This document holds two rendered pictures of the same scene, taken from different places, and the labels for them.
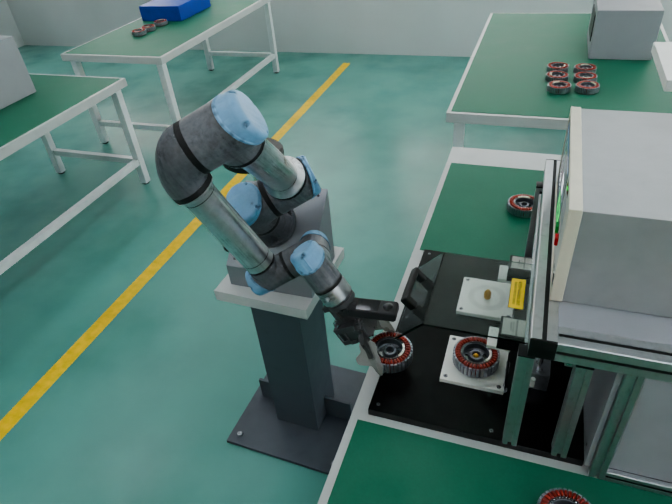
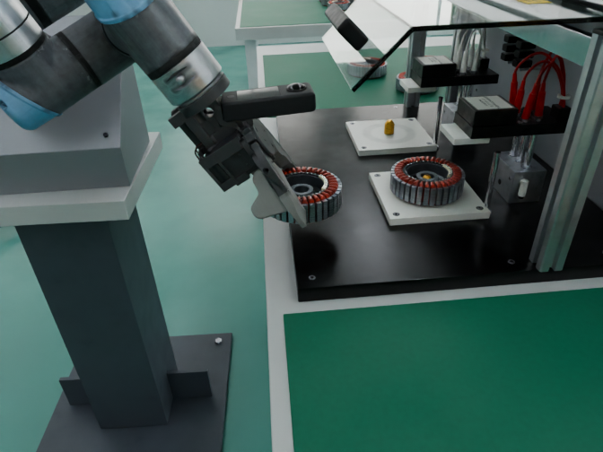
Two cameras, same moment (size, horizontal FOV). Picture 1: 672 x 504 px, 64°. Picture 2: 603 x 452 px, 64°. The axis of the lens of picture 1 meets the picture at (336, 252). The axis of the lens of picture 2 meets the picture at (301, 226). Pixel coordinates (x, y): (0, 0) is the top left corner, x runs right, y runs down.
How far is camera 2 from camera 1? 0.79 m
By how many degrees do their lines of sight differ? 22
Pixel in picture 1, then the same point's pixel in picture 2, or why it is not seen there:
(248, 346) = (33, 348)
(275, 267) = (51, 52)
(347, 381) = (190, 350)
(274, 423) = (97, 437)
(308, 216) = not seen: hidden behind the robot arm
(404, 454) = (397, 340)
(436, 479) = (478, 360)
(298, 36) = not seen: hidden behind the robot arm
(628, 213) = not seen: outside the picture
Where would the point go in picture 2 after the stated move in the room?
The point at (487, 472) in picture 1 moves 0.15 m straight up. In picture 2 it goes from (546, 322) to (583, 212)
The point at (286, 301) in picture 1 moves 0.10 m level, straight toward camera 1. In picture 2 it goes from (84, 197) to (101, 221)
